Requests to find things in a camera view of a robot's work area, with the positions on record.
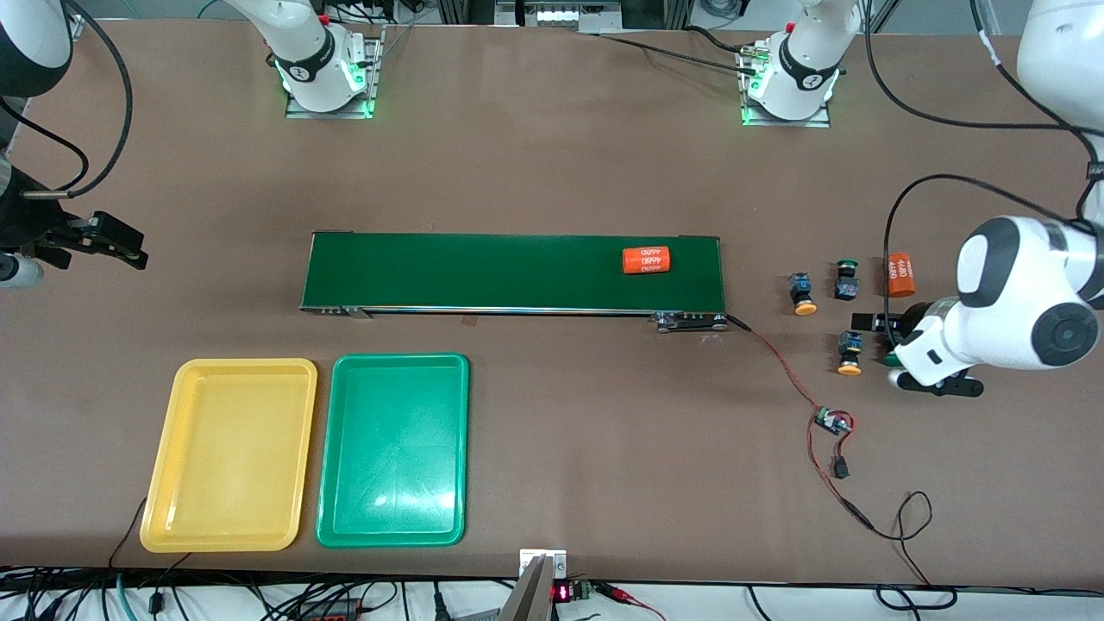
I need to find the orange cylinder with white print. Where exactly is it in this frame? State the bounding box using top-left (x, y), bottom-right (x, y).
top-left (622, 246), bottom-right (672, 276)
top-left (887, 252), bottom-right (918, 298)

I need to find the yellow plastic tray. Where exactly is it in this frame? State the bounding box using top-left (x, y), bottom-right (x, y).
top-left (140, 357), bottom-right (319, 554)

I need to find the green plastic tray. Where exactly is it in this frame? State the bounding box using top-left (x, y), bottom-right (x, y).
top-left (316, 352), bottom-right (471, 549)

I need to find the green conveyor belt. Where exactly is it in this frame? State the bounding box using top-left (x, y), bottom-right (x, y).
top-left (298, 230), bottom-right (730, 334)

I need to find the red clip lead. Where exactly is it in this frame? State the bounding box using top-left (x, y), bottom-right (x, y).
top-left (595, 582), bottom-right (667, 621)

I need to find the silver lit control device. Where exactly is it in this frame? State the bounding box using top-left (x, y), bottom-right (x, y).
top-left (492, 0), bottom-right (626, 34)

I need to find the grey metal pole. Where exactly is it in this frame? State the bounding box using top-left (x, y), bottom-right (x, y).
top-left (499, 556), bottom-right (553, 621)

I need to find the red wire to conveyor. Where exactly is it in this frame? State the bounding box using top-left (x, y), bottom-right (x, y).
top-left (727, 314), bottom-right (831, 418)

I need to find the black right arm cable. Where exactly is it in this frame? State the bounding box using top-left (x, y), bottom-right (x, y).
top-left (0, 0), bottom-right (135, 201)

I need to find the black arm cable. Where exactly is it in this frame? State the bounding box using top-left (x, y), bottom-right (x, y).
top-left (0, 0), bottom-right (135, 201)
top-left (862, 0), bottom-right (1104, 260)

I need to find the thin black looped cable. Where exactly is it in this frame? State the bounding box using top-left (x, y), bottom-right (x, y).
top-left (869, 490), bottom-right (958, 610)

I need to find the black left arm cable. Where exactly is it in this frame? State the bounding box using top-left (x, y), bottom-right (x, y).
top-left (862, 0), bottom-right (1104, 260)

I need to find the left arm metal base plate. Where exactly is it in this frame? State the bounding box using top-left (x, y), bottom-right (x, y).
top-left (740, 43), bottom-right (833, 129)

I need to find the thin black table cable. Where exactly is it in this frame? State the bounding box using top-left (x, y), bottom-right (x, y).
top-left (107, 497), bottom-right (149, 572)

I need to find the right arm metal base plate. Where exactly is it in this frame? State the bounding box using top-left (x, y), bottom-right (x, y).
top-left (285, 26), bottom-right (385, 120)

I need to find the black cable across table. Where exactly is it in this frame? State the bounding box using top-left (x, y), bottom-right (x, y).
top-left (595, 30), bottom-right (760, 77)

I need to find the silver metal bracket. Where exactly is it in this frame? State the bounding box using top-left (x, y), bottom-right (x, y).
top-left (519, 549), bottom-right (568, 580)

